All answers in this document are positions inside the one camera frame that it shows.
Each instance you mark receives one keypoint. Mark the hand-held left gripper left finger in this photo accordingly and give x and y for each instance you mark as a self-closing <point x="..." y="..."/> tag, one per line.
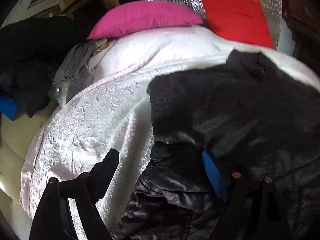
<point x="106" y="166"/>

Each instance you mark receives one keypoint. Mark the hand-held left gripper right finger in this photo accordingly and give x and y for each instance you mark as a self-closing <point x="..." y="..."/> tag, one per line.
<point x="212" y="172"/>

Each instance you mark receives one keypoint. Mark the dark quilted zip jacket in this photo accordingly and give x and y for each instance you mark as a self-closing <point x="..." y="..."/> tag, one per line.
<point x="225" y="105"/>

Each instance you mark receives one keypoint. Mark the white textured bed sheet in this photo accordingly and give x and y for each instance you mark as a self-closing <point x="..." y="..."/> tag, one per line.
<point x="100" y="105"/>

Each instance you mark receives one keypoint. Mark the cream leather sofa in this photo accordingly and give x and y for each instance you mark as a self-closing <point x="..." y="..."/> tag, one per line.
<point x="20" y="135"/>

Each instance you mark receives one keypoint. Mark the grey fringed cloth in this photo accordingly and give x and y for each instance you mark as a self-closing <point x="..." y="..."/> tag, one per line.
<point x="75" y="65"/>

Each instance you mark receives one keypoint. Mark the blue jacket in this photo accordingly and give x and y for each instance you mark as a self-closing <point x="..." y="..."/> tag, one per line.
<point x="7" y="107"/>

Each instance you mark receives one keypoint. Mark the pile of black and blue coats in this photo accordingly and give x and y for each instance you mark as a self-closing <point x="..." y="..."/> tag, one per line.
<point x="32" y="62"/>

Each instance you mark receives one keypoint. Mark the pink pillow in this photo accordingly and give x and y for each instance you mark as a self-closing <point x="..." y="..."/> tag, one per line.
<point x="145" y="17"/>

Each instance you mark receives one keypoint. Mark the red pillow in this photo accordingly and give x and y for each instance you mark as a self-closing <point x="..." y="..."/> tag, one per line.
<point x="237" y="17"/>

